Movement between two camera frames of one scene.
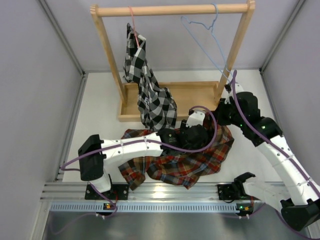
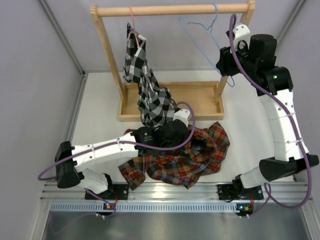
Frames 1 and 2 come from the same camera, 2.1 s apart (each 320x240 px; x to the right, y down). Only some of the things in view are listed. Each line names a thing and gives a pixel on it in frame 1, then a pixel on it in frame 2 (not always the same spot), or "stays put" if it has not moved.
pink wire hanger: x=134 y=27 stays put
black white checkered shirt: x=157 y=106 stays put
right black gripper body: x=227 y=115 → x=230 y=65
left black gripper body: x=183 y=125 → x=180 y=144
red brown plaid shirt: x=183 y=167 stays put
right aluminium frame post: x=261 y=69 stays put
